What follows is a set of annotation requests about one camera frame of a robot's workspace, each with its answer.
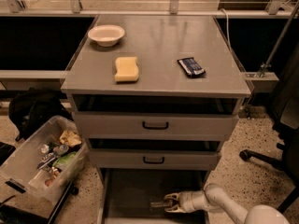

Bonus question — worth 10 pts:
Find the middle grey drawer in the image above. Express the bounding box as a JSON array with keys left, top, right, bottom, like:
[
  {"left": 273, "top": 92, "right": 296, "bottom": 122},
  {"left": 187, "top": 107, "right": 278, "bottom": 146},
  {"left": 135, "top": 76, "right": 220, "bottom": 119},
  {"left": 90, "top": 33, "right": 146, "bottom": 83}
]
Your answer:
[{"left": 90, "top": 139, "right": 221, "bottom": 171}]

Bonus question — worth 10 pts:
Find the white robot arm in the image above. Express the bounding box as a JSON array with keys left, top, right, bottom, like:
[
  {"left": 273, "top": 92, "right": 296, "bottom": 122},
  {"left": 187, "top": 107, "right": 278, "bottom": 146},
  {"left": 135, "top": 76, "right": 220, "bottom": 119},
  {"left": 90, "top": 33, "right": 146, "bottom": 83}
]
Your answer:
[{"left": 164, "top": 183, "right": 290, "bottom": 224}]

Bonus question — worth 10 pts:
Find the green packet in bin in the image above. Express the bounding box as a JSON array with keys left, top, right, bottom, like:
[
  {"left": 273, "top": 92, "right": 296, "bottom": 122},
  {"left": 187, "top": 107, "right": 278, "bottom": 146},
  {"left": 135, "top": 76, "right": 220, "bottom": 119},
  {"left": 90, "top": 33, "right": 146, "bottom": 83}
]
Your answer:
[{"left": 52, "top": 152, "right": 76, "bottom": 170}]

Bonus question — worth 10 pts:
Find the grey drawer cabinet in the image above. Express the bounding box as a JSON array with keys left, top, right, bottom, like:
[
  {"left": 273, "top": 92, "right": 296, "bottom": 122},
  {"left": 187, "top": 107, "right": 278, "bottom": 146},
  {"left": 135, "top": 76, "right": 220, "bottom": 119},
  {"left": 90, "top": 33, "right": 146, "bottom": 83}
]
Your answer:
[{"left": 60, "top": 14, "right": 252, "bottom": 224}]

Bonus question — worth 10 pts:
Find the crumpled yellow wrapper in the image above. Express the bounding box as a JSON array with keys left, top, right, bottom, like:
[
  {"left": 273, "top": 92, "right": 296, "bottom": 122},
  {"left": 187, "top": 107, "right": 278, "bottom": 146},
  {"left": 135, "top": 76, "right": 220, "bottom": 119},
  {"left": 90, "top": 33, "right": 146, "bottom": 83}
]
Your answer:
[{"left": 59, "top": 130, "right": 82, "bottom": 147}]

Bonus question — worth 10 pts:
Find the dark blue snack packet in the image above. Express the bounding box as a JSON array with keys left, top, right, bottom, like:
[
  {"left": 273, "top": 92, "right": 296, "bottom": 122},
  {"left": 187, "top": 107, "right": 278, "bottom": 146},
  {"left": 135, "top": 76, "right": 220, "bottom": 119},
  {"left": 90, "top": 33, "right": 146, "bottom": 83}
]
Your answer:
[{"left": 178, "top": 57, "right": 206, "bottom": 78}]

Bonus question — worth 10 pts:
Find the bottom grey drawer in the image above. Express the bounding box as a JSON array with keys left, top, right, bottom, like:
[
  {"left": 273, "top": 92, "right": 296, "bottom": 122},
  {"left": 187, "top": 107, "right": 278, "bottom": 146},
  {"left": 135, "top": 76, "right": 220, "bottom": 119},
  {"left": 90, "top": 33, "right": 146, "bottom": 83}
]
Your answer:
[{"left": 97, "top": 169, "right": 210, "bottom": 224}]

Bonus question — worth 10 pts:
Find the black backpack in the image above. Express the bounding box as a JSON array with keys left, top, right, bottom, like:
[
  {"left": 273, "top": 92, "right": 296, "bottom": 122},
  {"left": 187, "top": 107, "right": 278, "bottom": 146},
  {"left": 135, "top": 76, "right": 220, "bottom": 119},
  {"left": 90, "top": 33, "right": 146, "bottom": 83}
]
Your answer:
[{"left": 8, "top": 90, "right": 72, "bottom": 141}]

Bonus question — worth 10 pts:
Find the top grey drawer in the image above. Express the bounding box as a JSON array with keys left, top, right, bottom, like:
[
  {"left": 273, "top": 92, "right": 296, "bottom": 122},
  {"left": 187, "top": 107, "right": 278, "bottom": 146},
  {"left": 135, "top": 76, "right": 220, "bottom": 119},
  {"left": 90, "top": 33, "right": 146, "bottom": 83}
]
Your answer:
[{"left": 74, "top": 95, "right": 238, "bottom": 141}]

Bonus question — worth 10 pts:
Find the white bowl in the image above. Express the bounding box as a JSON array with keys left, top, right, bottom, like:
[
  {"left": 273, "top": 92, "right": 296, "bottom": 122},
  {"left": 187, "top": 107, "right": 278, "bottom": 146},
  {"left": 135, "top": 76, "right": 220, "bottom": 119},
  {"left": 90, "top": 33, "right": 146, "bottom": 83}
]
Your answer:
[{"left": 88, "top": 25, "right": 125, "bottom": 47}]

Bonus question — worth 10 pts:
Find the metal diagonal rod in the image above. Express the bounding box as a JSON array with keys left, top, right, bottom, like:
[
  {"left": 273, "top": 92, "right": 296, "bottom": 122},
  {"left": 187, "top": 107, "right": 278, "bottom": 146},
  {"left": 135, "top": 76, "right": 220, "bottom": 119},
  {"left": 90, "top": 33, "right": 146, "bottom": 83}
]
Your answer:
[{"left": 255, "top": 0, "right": 299, "bottom": 78}]

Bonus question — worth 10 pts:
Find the clear plastic water bottle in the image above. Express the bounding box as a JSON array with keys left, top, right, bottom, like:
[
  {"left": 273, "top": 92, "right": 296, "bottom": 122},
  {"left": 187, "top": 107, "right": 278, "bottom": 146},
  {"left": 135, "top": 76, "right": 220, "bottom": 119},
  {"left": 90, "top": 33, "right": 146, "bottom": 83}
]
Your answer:
[{"left": 149, "top": 201, "right": 173, "bottom": 209}]

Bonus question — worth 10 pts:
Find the white cable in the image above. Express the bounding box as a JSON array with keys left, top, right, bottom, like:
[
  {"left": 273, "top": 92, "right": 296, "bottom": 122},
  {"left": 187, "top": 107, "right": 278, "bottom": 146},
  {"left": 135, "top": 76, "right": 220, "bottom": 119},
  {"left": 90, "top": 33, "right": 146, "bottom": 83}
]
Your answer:
[{"left": 219, "top": 7, "right": 233, "bottom": 49}]

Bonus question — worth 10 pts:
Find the grey drawer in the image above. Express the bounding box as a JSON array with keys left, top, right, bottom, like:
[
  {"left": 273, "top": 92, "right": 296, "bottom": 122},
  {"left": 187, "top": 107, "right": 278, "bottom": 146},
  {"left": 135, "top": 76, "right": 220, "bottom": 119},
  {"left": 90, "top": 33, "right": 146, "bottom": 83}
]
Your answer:
[
  {"left": 90, "top": 139, "right": 221, "bottom": 171},
  {"left": 74, "top": 95, "right": 238, "bottom": 141},
  {"left": 97, "top": 169, "right": 210, "bottom": 224}
]

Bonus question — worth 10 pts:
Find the black office chair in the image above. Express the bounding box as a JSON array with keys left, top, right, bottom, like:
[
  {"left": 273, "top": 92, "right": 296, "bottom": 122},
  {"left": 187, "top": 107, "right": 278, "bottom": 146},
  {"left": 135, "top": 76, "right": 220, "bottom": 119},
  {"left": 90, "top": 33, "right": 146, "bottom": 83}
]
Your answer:
[{"left": 239, "top": 47, "right": 299, "bottom": 213}]

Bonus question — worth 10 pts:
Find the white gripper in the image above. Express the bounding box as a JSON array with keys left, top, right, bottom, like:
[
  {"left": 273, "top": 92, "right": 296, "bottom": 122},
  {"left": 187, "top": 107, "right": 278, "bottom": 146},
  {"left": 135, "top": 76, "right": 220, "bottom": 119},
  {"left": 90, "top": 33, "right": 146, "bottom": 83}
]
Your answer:
[{"left": 164, "top": 190, "right": 207, "bottom": 213}]

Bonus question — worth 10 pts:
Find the clear plastic storage bin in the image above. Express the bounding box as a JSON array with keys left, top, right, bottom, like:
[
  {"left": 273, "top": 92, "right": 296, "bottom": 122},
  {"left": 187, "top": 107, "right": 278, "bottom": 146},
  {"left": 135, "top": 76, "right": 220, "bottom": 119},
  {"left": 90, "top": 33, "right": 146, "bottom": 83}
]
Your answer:
[{"left": 0, "top": 116, "right": 88, "bottom": 203}]

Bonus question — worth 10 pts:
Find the yellow sponge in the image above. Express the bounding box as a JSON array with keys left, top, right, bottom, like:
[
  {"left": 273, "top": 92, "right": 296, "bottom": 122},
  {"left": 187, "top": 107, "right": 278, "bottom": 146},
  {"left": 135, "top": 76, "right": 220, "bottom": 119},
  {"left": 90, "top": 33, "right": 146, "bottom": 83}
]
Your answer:
[{"left": 114, "top": 57, "right": 139, "bottom": 82}]

